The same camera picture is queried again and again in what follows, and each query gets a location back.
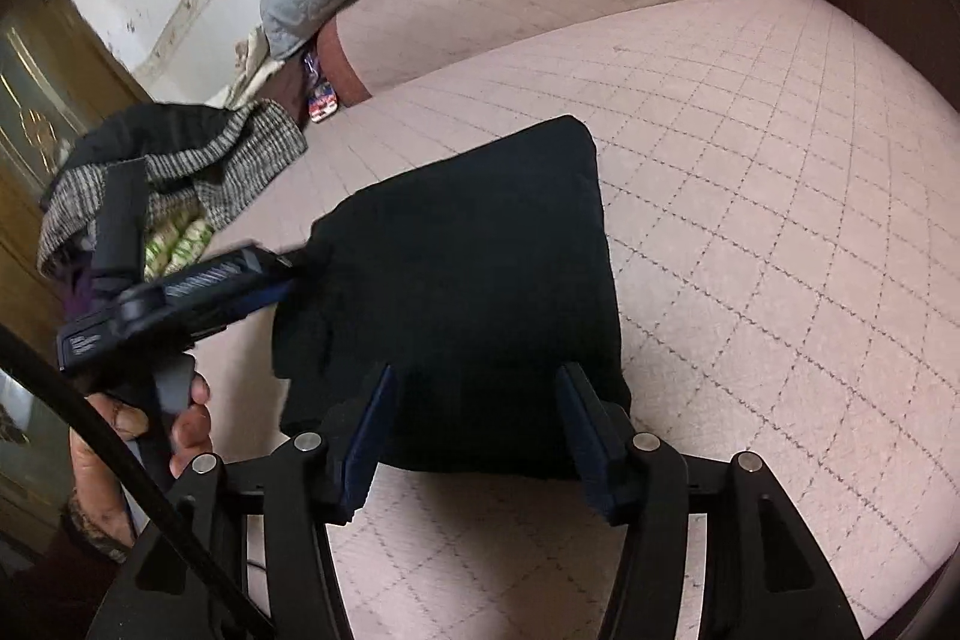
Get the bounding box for person's left hand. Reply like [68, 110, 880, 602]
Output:
[69, 374, 213, 540]

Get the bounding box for black pants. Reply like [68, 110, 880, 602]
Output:
[271, 115, 632, 483]

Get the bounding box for houndstooth coat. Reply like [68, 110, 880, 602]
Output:
[37, 104, 308, 274]

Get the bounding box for black garment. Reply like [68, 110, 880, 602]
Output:
[67, 104, 241, 180]

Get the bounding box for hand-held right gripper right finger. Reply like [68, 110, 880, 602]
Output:
[555, 361, 845, 640]

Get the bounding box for person's left forearm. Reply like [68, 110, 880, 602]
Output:
[67, 497, 140, 566]

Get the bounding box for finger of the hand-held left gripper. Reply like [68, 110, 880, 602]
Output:
[94, 158, 151, 295]
[196, 245, 302, 335]

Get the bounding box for green printed cloth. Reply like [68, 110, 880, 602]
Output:
[142, 216, 215, 281]

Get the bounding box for black cable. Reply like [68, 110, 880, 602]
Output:
[0, 325, 272, 640]

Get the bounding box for red and blue packet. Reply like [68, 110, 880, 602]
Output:
[304, 51, 340, 124]

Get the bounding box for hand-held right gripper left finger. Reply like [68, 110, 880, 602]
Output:
[86, 362, 398, 640]

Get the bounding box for cream cloth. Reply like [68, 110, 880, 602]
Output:
[225, 29, 286, 109]

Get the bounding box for brown wooden cabinet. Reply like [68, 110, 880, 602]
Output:
[0, 0, 155, 558]

